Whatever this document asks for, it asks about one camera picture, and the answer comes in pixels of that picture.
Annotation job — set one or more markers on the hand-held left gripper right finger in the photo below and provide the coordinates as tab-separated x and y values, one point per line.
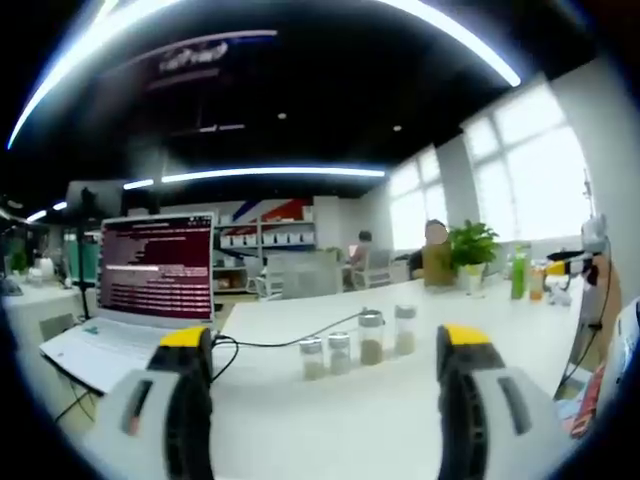
490	400

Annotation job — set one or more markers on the orange drink bottle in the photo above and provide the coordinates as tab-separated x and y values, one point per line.
536	282

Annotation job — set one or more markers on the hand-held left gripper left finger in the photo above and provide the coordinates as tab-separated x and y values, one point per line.
150	400

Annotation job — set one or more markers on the white laptop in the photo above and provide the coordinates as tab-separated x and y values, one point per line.
150	280

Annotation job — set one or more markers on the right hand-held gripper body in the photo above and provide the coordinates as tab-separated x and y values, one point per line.
594	260

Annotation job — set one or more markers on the shelf with white boxes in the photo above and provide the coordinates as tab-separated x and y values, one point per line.
265	245

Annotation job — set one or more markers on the green potted plant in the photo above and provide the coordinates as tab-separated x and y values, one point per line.
470	252

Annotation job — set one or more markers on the tall clear seasoning bottle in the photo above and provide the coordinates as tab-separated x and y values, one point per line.
405	331
371	337

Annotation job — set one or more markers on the white mesh office chair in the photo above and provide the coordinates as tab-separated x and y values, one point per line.
290	277

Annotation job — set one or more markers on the green drink bottle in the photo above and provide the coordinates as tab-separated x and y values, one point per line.
520	272

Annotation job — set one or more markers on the black tripod stand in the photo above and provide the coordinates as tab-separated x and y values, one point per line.
85	250

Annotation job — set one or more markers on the small clear seasoning bottle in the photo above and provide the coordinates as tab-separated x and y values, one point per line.
312	358
339	353

